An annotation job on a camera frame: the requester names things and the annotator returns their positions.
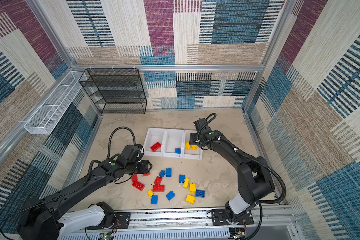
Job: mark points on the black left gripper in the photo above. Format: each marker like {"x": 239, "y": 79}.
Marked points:
{"x": 145, "y": 168}

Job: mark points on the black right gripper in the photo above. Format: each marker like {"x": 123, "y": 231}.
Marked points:
{"x": 192, "y": 139}

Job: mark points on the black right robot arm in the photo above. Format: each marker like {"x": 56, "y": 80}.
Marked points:
{"x": 254, "y": 179}

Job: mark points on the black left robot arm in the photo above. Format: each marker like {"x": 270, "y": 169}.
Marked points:
{"x": 39, "y": 218}

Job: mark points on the white three-compartment bin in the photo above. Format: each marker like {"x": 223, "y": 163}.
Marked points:
{"x": 170, "y": 139}

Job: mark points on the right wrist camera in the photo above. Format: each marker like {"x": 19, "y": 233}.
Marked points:
{"x": 200, "y": 124}

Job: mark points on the black wire shelf rack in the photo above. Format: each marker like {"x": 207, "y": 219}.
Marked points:
{"x": 115, "y": 90}

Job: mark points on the white wire mesh basket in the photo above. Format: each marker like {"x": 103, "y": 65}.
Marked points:
{"x": 48, "y": 115}

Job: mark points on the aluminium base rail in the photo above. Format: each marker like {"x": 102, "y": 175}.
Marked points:
{"x": 271, "y": 223}

